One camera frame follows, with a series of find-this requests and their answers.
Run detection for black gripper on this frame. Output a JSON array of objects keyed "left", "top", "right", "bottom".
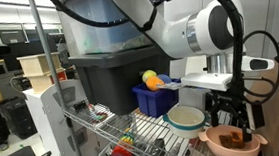
[{"left": 204, "top": 87, "right": 268, "bottom": 147}]

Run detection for brown bear plushie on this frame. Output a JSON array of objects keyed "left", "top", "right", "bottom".
[{"left": 218, "top": 130, "right": 247, "bottom": 151}]

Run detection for pink bowl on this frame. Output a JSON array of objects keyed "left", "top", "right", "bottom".
[{"left": 197, "top": 121, "right": 270, "bottom": 156}]

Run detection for cream bowl with teal band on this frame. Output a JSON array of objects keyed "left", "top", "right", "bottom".
[{"left": 161, "top": 103, "right": 212, "bottom": 141}]

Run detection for flat grey plastic packet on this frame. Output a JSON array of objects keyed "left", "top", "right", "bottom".
[{"left": 156, "top": 81, "right": 184, "bottom": 93}]

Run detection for blue ball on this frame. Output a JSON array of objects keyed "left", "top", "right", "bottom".
[{"left": 156, "top": 72, "right": 173, "bottom": 86}]

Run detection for blue plastic bin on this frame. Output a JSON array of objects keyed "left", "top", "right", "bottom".
[{"left": 131, "top": 78, "right": 187, "bottom": 121}]

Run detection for orange ball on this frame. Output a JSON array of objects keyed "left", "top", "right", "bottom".
[{"left": 144, "top": 75, "right": 166, "bottom": 93}]

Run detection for yellow-green ball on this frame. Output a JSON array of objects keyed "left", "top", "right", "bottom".
[{"left": 141, "top": 69, "right": 159, "bottom": 84}]

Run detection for rainbow stacking toy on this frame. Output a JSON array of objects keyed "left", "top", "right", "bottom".
[{"left": 117, "top": 128, "right": 136, "bottom": 148}]

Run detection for dark grey storage tote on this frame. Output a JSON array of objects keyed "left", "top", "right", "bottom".
[{"left": 67, "top": 44, "right": 176, "bottom": 120}]

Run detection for small red green toy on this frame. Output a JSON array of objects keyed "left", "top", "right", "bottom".
[{"left": 90, "top": 112, "right": 110, "bottom": 124}]

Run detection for black clip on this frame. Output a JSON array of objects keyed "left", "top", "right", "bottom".
[{"left": 72, "top": 100, "right": 90, "bottom": 113}]

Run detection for clear plastic storage bin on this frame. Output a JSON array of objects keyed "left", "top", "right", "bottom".
[{"left": 54, "top": 0, "right": 155, "bottom": 59}]

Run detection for white cabinet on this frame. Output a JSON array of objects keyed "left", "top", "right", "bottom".
[{"left": 23, "top": 77, "right": 101, "bottom": 156}]

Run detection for cream stacked drawer boxes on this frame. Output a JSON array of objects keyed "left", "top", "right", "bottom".
[{"left": 16, "top": 52, "right": 68, "bottom": 95}]

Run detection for black box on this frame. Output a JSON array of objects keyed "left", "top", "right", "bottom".
[{"left": 0, "top": 95, "right": 38, "bottom": 142}]

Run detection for dark overhead cabinet row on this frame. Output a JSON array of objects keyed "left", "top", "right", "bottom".
[{"left": 0, "top": 16, "right": 64, "bottom": 46}]

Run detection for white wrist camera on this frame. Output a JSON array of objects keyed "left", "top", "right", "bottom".
[{"left": 179, "top": 70, "right": 235, "bottom": 96}]

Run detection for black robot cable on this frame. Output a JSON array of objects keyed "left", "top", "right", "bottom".
[{"left": 44, "top": 0, "right": 279, "bottom": 123}]

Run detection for metal wire shelf rack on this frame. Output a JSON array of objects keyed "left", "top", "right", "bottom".
[{"left": 27, "top": 0, "right": 267, "bottom": 156}]

